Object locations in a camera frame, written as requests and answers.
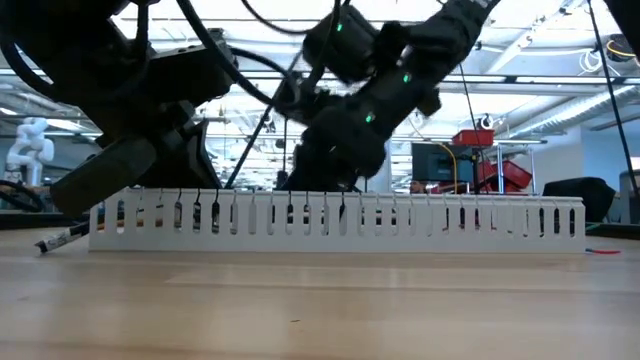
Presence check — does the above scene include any black yellow cable reel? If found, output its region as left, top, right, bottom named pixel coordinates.
left=603, top=32, right=640, bottom=69

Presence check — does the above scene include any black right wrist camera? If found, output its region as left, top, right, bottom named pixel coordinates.
left=276, top=73, right=342, bottom=127

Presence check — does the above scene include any black coiled hose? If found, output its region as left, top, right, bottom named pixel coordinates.
left=0, top=179, right=45, bottom=214

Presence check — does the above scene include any red storage bin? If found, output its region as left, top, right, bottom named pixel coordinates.
left=451, top=128, right=496, bottom=148
left=478, top=159, right=534, bottom=191

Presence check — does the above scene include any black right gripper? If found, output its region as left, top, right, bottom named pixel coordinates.
left=283, top=107, right=390, bottom=192

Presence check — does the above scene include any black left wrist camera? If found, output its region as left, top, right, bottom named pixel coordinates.
left=148, top=28, right=240, bottom=110

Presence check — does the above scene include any black aluminium rig frame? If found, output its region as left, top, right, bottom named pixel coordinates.
left=0, top=209, right=640, bottom=240

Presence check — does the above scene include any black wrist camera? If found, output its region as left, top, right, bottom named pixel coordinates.
left=276, top=73, right=342, bottom=127
left=148, top=28, right=240, bottom=110

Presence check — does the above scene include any metal shelf rack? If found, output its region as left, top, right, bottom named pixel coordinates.
left=467, top=138, right=549, bottom=196

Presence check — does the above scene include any black monitor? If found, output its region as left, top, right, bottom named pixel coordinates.
left=411, top=142, right=475, bottom=184

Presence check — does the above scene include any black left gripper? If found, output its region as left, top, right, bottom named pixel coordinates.
left=50, top=99, right=225, bottom=219

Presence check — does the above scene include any yellow cable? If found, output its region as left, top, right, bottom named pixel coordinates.
left=438, top=142, right=459, bottom=194

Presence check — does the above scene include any white slotted cable duct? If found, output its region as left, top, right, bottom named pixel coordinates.
left=88, top=186, right=587, bottom=254

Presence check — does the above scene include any long black cable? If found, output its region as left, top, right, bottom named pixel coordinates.
left=585, top=0, right=640, bottom=201

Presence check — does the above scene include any black monitor stand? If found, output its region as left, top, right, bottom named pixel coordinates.
left=468, top=149, right=485, bottom=194

